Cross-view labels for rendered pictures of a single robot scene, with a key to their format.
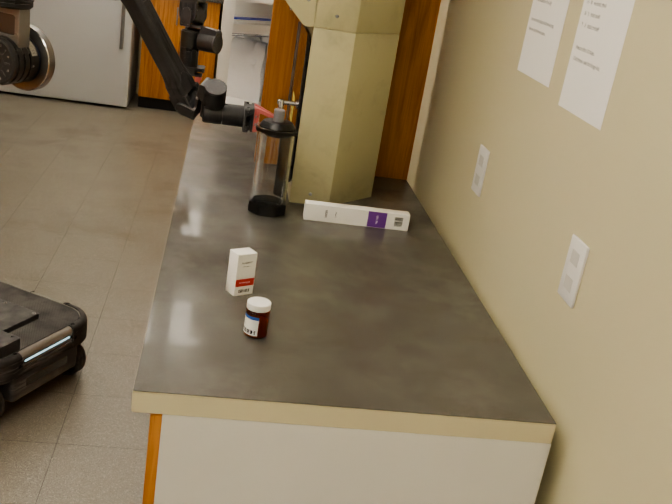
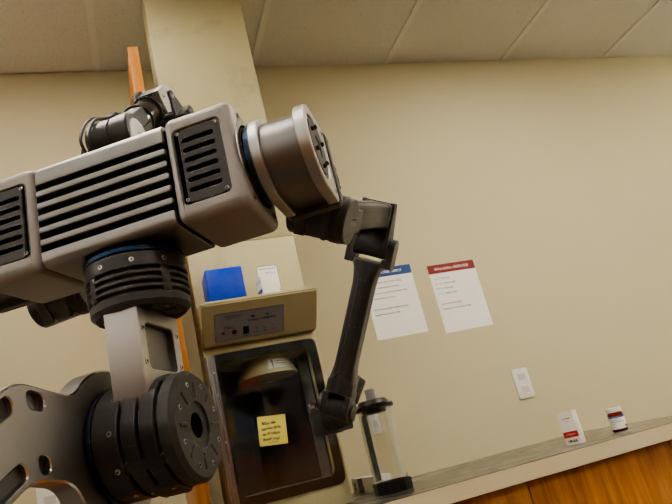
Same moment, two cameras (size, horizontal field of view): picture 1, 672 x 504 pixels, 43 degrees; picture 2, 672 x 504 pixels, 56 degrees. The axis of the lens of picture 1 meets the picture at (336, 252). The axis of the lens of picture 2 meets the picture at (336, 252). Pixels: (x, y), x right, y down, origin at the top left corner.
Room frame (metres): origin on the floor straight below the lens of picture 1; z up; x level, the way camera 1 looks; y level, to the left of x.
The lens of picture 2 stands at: (2.45, 1.92, 1.05)
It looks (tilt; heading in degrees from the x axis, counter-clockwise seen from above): 18 degrees up; 259
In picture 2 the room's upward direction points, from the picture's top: 14 degrees counter-clockwise
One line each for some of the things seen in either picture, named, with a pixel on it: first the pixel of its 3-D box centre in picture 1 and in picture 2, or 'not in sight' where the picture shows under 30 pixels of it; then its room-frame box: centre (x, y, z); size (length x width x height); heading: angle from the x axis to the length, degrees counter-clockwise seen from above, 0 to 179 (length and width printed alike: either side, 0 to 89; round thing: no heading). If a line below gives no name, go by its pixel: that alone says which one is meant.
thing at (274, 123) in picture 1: (278, 122); (371, 401); (2.13, 0.20, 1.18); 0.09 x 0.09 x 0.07
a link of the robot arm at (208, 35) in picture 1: (203, 30); not in sight; (2.62, 0.50, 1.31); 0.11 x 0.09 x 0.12; 70
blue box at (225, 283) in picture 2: not in sight; (223, 289); (2.46, 0.25, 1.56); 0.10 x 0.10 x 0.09; 9
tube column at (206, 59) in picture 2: not in sight; (210, 127); (2.41, 0.05, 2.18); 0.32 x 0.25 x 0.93; 9
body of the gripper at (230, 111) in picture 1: (236, 115); (334, 418); (2.25, 0.32, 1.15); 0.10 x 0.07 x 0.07; 10
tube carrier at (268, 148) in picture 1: (272, 167); (382, 445); (2.13, 0.20, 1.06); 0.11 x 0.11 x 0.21
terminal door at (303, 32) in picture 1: (295, 99); (276, 418); (2.39, 0.18, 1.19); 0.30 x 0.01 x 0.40; 9
